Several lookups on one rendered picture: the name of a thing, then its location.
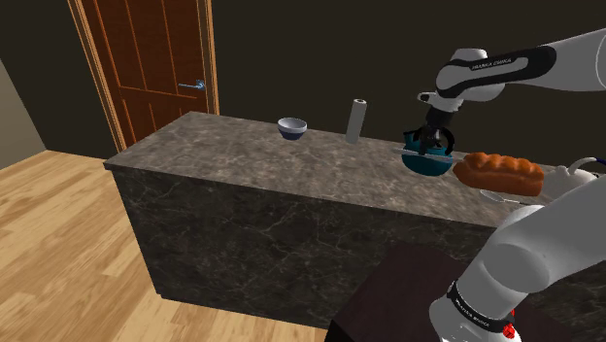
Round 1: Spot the white teapot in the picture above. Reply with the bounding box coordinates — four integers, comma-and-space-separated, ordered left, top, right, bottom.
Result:
541, 156, 600, 201

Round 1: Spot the grey paper towel roll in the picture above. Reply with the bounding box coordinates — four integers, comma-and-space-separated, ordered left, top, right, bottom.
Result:
345, 98, 368, 145

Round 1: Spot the silver spoon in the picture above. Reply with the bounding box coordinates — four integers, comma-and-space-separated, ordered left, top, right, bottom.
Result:
479, 188, 534, 207

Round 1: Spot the teal kettle with black handle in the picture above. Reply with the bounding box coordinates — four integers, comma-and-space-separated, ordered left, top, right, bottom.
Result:
401, 128, 456, 178

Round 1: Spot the brown wooden door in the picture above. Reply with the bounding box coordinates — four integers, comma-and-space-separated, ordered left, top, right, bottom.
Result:
66, 0, 220, 154

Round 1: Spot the brown bread loaf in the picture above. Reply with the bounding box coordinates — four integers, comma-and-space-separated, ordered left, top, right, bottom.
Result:
452, 152, 546, 198

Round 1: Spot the white and blue bowl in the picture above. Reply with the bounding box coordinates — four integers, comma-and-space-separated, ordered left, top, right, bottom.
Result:
277, 117, 309, 142

